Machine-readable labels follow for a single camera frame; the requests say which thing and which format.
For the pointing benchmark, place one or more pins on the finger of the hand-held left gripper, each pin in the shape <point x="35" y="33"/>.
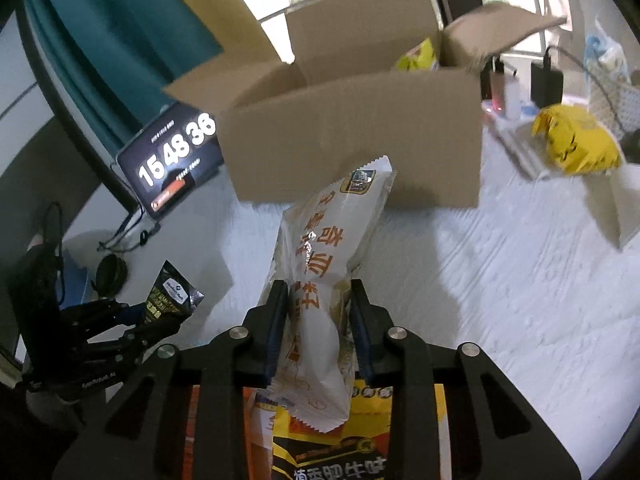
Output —
<point x="100" y="311"/>
<point x="135" y="340"/>

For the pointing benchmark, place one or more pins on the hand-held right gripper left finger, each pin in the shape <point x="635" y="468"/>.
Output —
<point x="277" y="332"/>

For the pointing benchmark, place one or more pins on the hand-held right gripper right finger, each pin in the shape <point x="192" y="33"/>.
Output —
<point x="359" y="332"/>

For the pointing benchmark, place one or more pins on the white orange-print snack packet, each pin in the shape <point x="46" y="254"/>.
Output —
<point x="320" y="285"/>

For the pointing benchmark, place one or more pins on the yellow black snack packet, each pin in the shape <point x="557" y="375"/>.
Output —
<point x="370" y="435"/>

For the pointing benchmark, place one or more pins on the orange snack packet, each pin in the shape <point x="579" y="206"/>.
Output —
<point x="193" y="435"/>

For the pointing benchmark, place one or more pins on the brown cardboard box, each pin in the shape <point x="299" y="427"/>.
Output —
<point x="350" y="125"/>

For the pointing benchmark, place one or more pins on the yellow chip bag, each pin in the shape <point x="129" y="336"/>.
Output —
<point x="420" y="55"/>

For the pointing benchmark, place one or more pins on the black round case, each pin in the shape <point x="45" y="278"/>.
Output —
<point x="111" y="275"/>

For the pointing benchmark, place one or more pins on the tablet with clock display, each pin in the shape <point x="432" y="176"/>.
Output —
<point x="172" y="160"/>

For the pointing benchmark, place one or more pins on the teal curtain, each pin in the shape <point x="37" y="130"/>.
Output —
<point x="130" y="35"/>

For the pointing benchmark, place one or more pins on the small white bottle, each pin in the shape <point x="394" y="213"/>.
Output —
<point x="512" y="100"/>

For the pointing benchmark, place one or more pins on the yellow plastic bag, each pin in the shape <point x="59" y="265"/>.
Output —
<point x="575" y="140"/>

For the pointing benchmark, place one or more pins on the white box-shaped device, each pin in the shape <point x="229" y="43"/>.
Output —
<point x="627" y="205"/>

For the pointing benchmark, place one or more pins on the black charger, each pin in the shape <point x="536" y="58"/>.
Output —
<point x="546" y="82"/>

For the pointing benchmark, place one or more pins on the white perforated basket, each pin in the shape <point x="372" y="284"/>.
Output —
<point x="612" y="95"/>

